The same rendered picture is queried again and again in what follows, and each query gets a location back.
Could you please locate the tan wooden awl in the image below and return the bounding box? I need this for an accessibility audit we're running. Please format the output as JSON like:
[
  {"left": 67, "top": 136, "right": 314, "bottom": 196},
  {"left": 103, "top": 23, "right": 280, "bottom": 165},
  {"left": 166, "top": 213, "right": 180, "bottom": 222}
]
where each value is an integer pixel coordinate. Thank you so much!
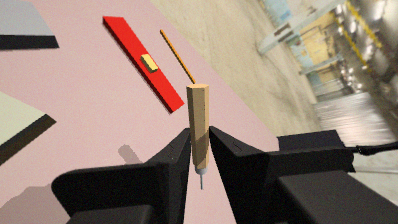
[{"left": 186, "top": 84, "right": 209, "bottom": 190}]

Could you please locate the beige panel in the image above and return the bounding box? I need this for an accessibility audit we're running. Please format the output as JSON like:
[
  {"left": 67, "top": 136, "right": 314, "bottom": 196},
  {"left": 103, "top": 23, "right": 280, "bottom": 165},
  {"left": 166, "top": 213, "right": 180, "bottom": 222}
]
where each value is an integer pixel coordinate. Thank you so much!
[{"left": 0, "top": 91, "right": 57, "bottom": 165}]

